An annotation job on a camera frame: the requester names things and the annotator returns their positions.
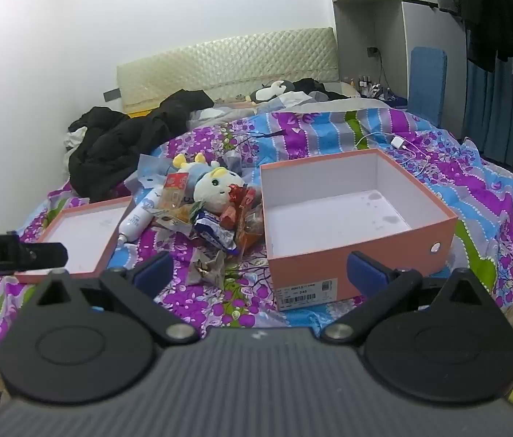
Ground penguin plush toy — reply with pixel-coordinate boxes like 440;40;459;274
245;79;303;103

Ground group of small bottles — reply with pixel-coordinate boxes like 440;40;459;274
350;74;391;98

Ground pink cardboard box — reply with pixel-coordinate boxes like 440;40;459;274
260;148;459;312

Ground beige quilted headboard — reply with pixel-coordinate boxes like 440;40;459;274
117;26;336;112

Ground white cloth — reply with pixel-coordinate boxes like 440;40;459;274
63;125;88;151

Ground white charger with cable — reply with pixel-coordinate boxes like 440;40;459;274
356;131;430;174

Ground black clothing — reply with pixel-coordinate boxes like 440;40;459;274
290;78;352;101

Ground clear snack packet red label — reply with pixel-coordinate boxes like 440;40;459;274
154;172;198;228

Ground white spray bottle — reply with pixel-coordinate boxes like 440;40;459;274
117;186;166;243

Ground clear crumpled wrapper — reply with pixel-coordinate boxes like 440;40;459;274
186;252;239;285

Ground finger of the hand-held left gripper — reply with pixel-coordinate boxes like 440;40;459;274
22;242;68;271

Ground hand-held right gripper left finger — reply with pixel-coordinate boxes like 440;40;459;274
20;252;200;344

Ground blue curtain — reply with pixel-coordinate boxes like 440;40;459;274
461;57;513;169

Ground grey and white bedding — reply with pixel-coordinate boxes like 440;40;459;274
188;91;362;123

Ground hanging dark clothes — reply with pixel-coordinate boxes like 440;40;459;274
434;0;513;74

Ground white and blue plush toy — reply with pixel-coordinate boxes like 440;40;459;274
172;154;245;214

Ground orange clear snack packet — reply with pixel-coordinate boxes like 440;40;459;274
237;207;266;256

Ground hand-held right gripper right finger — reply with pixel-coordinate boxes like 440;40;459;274
320;250;490;344

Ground blue folding chair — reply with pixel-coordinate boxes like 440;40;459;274
407;46;448;128

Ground pink box lid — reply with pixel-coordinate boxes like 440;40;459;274
14;196;134;284

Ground floral printed blanket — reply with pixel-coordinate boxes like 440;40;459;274
0;107;513;358

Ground red foil snack packet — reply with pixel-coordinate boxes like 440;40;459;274
226;183;250;205

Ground light blue plastic bag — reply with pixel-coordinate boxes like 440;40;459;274
126;154;176;192

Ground blue and white snack packet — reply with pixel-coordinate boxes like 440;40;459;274
191;212;239;256

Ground black jacket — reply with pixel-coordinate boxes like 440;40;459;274
67;88;215;203

